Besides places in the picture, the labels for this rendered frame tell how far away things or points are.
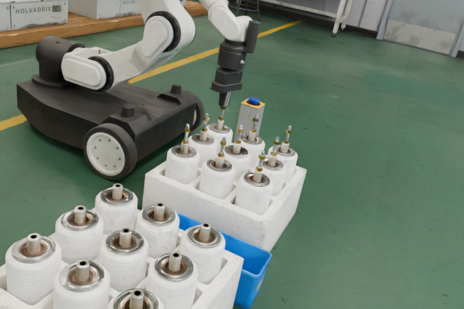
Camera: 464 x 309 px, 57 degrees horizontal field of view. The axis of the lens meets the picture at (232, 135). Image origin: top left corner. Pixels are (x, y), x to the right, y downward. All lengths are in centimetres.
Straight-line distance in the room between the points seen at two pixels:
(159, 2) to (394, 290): 119
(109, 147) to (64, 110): 26
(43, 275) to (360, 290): 86
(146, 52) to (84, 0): 231
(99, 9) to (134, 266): 306
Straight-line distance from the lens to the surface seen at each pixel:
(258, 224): 117
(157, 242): 98
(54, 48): 190
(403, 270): 151
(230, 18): 132
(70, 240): 96
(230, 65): 136
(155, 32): 154
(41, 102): 179
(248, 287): 113
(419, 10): 616
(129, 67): 169
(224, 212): 120
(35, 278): 90
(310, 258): 140
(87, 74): 176
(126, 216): 104
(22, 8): 322
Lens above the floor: 83
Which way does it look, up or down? 24 degrees down
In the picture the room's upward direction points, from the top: 11 degrees clockwise
